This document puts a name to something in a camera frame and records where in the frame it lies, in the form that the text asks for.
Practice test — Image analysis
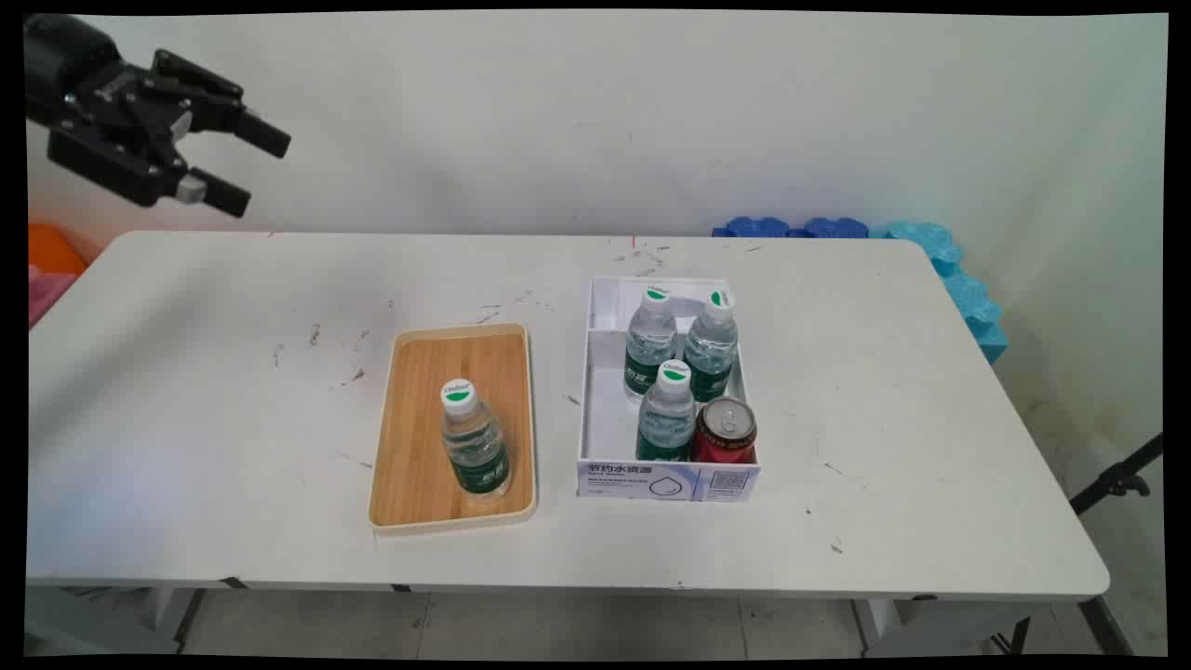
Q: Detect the dark blue foam mat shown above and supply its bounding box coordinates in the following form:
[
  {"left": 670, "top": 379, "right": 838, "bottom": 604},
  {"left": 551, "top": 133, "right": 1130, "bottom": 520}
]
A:
[{"left": 712, "top": 217, "right": 872, "bottom": 239}]

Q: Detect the light blue foam mat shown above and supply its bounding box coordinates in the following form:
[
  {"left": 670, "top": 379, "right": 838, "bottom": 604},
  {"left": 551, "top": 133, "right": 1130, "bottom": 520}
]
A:
[{"left": 870, "top": 221, "right": 1010, "bottom": 365}]

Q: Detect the white cardboard box with divider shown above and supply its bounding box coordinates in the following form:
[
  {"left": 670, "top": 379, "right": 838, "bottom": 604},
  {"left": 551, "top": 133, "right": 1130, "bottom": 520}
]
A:
[{"left": 576, "top": 275, "right": 762, "bottom": 503}]

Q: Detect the water bottle green label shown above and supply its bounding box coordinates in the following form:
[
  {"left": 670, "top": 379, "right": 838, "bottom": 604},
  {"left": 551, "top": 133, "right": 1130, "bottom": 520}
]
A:
[
  {"left": 684, "top": 288, "right": 741, "bottom": 403},
  {"left": 623, "top": 287, "right": 679, "bottom": 404},
  {"left": 439, "top": 379, "right": 512, "bottom": 504},
  {"left": 636, "top": 359, "right": 697, "bottom": 462}
]

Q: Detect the wooden tray with cream rim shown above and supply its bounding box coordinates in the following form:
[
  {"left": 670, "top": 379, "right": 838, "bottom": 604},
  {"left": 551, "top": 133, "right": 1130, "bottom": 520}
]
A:
[{"left": 368, "top": 322, "right": 540, "bottom": 536}]

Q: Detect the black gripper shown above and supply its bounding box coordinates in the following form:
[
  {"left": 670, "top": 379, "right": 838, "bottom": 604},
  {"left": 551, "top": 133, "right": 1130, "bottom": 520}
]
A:
[{"left": 23, "top": 14, "right": 292, "bottom": 220}]

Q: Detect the white table leg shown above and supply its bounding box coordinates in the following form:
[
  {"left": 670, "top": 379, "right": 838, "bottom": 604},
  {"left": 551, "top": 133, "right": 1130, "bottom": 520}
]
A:
[{"left": 140, "top": 587, "right": 207, "bottom": 655}]

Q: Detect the red soda can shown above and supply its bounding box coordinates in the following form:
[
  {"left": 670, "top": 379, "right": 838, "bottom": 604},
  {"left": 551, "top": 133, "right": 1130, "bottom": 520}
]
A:
[{"left": 690, "top": 396, "right": 758, "bottom": 464}]

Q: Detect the black tripod stand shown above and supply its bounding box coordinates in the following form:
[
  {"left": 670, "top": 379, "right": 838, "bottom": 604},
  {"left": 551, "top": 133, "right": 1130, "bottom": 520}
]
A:
[{"left": 1068, "top": 433, "right": 1165, "bottom": 517}]

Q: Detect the orange foam mat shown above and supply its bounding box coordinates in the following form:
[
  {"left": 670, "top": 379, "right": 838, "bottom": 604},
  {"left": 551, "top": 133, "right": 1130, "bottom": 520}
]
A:
[{"left": 28, "top": 223, "right": 89, "bottom": 277}]

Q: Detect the pink foam mat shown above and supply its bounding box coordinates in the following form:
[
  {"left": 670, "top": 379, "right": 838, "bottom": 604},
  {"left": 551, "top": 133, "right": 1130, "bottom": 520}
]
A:
[{"left": 28, "top": 264, "right": 78, "bottom": 328}]

